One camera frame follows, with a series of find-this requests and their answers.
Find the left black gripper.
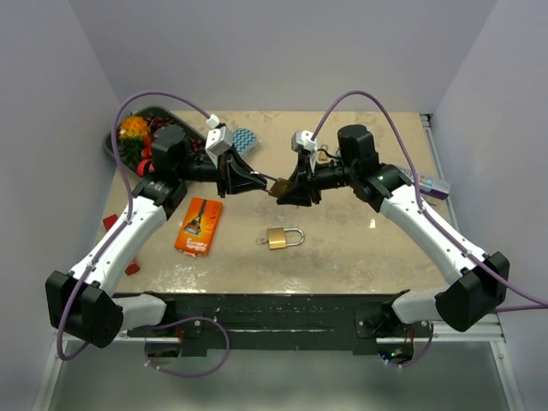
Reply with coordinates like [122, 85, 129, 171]
[176, 143, 266, 198]

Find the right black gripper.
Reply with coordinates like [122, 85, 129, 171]
[278, 152, 358, 206]

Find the long shackle brass padlock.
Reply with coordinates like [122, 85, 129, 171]
[252, 171, 289, 199]

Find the small brass padlock with keys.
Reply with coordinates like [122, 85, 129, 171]
[318, 145, 330, 163]

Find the short shackle brass padlock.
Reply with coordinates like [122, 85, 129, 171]
[255, 227, 306, 250]

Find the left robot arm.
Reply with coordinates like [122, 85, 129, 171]
[45, 125, 266, 348]

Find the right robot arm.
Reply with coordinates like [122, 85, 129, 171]
[277, 124, 510, 337]

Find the blue zigzag sponge pack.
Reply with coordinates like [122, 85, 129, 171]
[233, 128, 259, 157]

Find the orange razor box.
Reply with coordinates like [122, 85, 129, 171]
[174, 197, 223, 256]

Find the dark grape bunch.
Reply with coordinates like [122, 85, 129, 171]
[146, 115, 206, 153]

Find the grey fruit tray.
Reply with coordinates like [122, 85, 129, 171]
[104, 106, 206, 178]

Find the orange flower ball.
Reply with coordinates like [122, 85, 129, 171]
[118, 116, 150, 140]

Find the purple white box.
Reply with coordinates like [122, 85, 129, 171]
[417, 173, 450, 200]

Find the red small box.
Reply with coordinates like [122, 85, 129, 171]
[103, 214, 118, 231]

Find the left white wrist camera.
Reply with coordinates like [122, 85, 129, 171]
[205, 114, 234, 156]

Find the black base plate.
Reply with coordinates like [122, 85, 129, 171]
[115, 292, 433, 357]

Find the aluminium frame rail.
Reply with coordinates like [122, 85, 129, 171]
[53, 113, 506, 343]

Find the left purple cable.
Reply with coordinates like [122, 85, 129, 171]
[56, 90, 232, 378]

